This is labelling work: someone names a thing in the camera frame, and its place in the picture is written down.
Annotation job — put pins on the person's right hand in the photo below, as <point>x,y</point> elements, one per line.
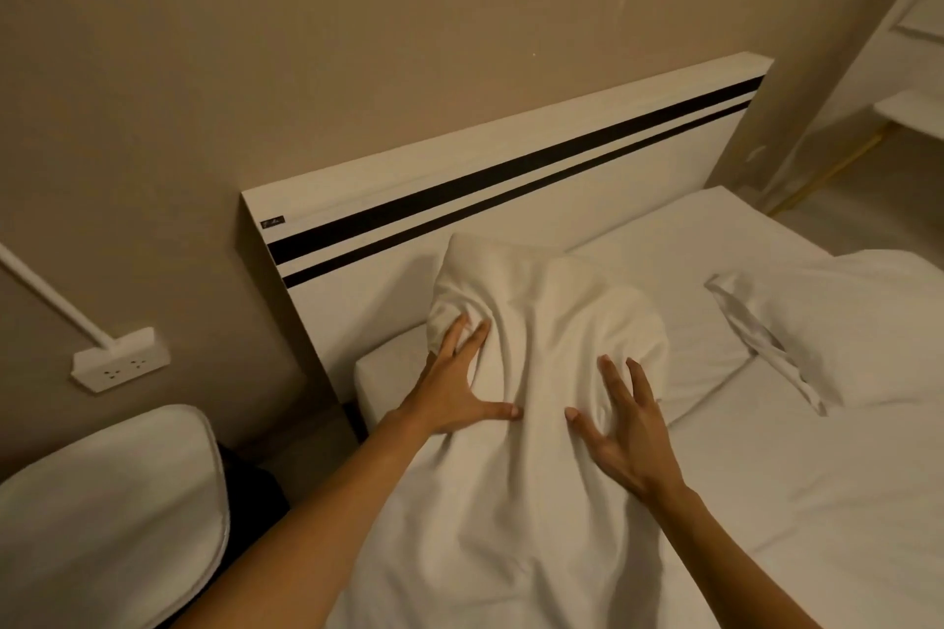
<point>638,451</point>

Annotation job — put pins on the person's left hand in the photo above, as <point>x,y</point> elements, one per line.
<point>446,392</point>

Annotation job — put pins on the person's right thumb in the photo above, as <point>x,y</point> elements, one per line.
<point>584,431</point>

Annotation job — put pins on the person's right middle finger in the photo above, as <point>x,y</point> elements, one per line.
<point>641,389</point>

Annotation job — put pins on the person's left middle finger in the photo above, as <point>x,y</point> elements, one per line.
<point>453,341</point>

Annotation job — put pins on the person's left thumb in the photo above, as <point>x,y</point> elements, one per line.
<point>498,412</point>

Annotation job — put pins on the person's left forearm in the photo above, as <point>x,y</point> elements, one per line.
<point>317,525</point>

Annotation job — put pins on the person's right forearm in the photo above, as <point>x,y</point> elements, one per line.
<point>726,562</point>

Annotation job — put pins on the mattress with white sheet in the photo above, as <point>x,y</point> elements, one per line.
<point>811,488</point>

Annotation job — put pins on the white headboard with black stripes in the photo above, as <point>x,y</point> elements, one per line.
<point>509,142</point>

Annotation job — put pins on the yellow floor strip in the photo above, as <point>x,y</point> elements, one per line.
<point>830,171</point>

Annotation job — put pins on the white pillow with piped edge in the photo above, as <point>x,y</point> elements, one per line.
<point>103,525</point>

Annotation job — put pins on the white wall socket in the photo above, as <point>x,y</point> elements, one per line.
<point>122,362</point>

